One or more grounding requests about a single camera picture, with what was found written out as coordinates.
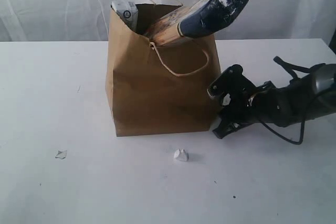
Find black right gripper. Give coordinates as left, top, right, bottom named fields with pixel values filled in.
left=207, top=63, right=279, bottom=140

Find white paper ball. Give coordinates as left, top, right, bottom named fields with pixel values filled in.
left=222, top=93, right=231, bottom=106
left=174, top=149, right=189, bottom=162

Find dark blue pasta packet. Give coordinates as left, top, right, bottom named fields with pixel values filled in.
left=144, top=0, right=249, bottom=46

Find small white blue packet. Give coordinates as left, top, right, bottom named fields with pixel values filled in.
left=111, top=1, right=139, bottom=31

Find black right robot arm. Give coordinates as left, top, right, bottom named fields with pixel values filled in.
left=207, top=56, right=335, bottom=145

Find brown paper shopping bag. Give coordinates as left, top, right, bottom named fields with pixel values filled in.
left=105, top=4, right=221, bottom=136

